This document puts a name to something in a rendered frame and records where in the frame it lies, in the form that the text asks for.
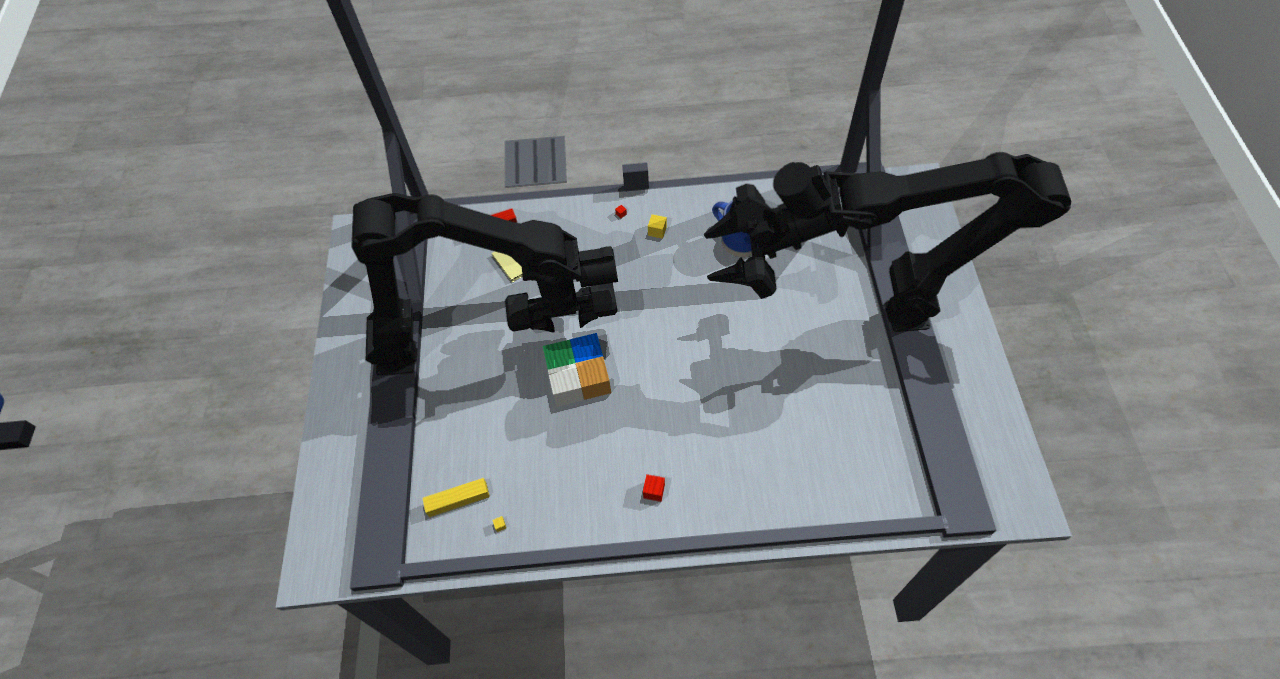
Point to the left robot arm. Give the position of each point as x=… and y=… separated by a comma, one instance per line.
x=1032, y=194

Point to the orange cube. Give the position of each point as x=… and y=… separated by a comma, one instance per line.
x=593, y=378

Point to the blue mug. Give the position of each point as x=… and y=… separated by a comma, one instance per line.
x=737, y=244

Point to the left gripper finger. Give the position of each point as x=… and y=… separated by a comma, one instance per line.
x=727, y=225
x=733, y=274

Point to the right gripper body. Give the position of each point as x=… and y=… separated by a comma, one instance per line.
x=599, y=298

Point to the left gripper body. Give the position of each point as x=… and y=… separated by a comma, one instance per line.
x=759, y=274

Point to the blue cube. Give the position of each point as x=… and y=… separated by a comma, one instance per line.
x=586, y=347

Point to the green cube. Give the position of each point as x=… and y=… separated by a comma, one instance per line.
x=558, y=354

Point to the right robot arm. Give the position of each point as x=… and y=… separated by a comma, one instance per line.
x=537, y=246

